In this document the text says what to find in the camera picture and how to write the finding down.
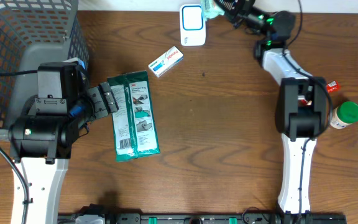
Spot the left black cable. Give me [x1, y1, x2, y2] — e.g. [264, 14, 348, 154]
[0, 70, 39, 224]

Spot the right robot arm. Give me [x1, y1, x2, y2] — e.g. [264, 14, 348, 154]
[215, 0, 333, 223]

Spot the grey plastic mesh basket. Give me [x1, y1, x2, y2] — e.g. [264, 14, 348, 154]
[0, 0, 89, 141]

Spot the green lid jar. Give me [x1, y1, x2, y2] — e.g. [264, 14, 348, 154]
[330, 101, 358, 129]

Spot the white green box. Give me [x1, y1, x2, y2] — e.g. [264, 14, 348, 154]
[148, 46, 184, 77]

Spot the large green box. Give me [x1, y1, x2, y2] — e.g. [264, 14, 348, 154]
[108, 71, 160, 162]

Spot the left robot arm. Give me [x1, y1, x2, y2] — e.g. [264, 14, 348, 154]
[8, 59, 119, 223]

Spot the teal snack packet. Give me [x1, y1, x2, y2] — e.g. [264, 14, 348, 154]
[200, 0, 224, 21]

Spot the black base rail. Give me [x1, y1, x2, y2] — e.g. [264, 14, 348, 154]
[57, 212, 347, 224]

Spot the red stick sachet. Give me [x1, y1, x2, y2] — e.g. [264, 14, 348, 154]
[298, 80, 341, 106]

